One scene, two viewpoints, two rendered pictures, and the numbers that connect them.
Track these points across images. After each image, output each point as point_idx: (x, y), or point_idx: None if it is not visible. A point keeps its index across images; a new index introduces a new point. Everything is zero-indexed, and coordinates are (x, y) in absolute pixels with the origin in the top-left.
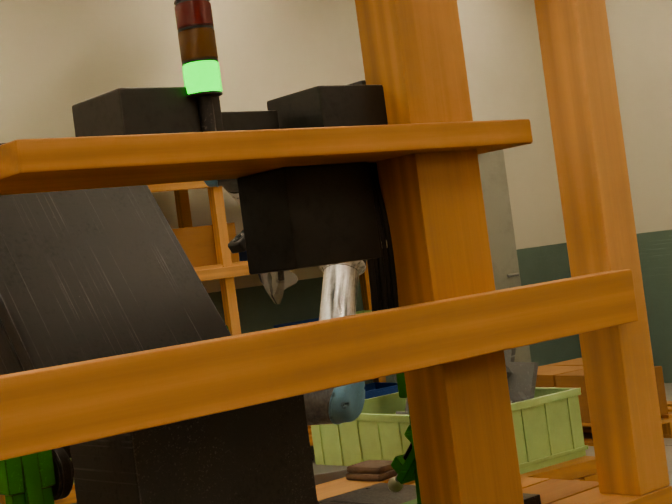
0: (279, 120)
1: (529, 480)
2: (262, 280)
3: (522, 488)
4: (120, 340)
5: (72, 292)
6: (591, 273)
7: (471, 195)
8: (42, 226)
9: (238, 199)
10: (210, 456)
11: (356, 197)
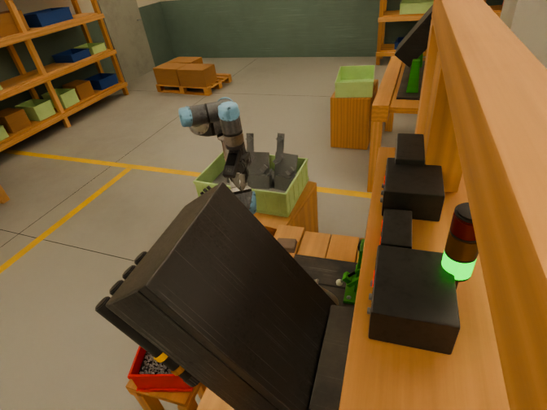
0: (395, 204)
1: (352, 240)
2: (233, 181)
3: (356, 248)
4: (305, 346)
5: (275, 336)
6: None
7: None
8: (238, 298)
9: (195, 127)
10: None
11: None
